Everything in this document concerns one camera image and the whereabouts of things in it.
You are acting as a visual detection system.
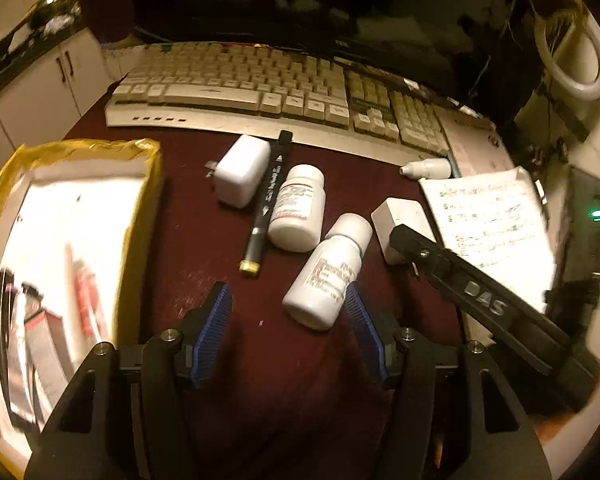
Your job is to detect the white red striped box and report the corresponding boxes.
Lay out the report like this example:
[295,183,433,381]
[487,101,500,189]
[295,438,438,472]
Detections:
[24,309,74,408]

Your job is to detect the packaged pink item blister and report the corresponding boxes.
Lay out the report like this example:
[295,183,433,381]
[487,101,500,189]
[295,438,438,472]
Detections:
[72,260,108,344]

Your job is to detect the small white plug cube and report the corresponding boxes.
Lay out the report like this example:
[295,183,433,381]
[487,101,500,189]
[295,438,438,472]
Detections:
[370,197,436,266]

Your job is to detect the white pill bottle green label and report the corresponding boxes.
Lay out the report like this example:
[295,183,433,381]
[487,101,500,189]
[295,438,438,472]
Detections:
[283,212,373,330]

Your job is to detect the black marker pen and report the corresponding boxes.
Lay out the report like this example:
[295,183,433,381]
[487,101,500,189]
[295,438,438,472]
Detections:
[238,130,292,278]

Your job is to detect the white pill bottle red label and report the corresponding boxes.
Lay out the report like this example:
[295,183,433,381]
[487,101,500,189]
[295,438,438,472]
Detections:
[268,165,326,254]

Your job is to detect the white power adapter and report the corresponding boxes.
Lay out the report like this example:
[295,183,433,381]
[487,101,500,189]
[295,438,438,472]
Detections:
[206,134,271,208]

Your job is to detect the white lined notebook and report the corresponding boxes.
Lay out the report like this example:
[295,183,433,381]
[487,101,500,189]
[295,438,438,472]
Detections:
[419,167,556,313]

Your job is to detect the black device green light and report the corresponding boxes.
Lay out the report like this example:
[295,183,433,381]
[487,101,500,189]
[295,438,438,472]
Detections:
[554,164,600,326]

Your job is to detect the small white dropper bottle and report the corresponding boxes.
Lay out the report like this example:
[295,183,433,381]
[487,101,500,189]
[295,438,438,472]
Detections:
[400,158,452,180]

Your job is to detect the yellow taped foam tray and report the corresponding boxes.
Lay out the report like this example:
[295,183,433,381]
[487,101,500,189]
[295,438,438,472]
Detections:
[0,139,163,479]

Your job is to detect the beige computer keyboard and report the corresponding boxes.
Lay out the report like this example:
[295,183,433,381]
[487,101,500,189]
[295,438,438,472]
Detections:
[105,42,450,165]

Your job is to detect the monitor with maroon cloth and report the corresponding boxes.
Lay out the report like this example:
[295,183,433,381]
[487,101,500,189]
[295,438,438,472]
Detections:
[78,0,538,95]

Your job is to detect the lower kitchen cabinets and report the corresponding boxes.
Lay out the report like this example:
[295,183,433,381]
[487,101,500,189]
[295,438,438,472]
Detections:
[0,29,114,170]

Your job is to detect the white ring light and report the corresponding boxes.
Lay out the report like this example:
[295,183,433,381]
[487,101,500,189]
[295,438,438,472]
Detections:
[533,11,600,102]

